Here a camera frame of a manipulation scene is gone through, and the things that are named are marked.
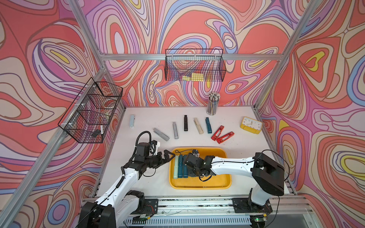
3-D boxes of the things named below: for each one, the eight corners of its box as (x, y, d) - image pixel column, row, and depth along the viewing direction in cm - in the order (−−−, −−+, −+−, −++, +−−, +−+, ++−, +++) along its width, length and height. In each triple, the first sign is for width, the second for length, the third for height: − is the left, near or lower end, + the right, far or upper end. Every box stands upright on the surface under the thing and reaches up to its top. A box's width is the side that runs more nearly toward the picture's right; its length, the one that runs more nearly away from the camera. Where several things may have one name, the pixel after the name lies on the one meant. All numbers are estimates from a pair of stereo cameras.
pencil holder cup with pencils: (207, 116, 117) (210, 98, 102) (206, 109, 122) (209, 91, 107) (216, 116, 117) (221, 98, 102) (215, 109, 122) (219, 91, 107)
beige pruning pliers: (199, 134, 104) (199, 132, 102) (192, 120, 113) (193, 118, 111) (203, 133, 105) (204, 131, 103) (196, 119, 114) (196, 117, 112)
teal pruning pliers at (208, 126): (207, 133, 104) (208, 132, 102) (205, 118, 113) (205, 117, 112) (211, 133, 104) (212, 131, 102) (208, 118, 113) (208, 117, 112)
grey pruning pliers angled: (152, 131, 106) (151, 129, 105) (155, 128, 108) (154, 126, 106) (166, 141, 100) (166, 140, 99) (169, 138, 102) (169, 136, 101)
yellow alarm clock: (239, 128, 108) (240, 125, 106) (241, 118, 115) (243, 115, 113) (259, 134, 104) (261, 132, 102) (261, 123, 111) (262, 121, 109)
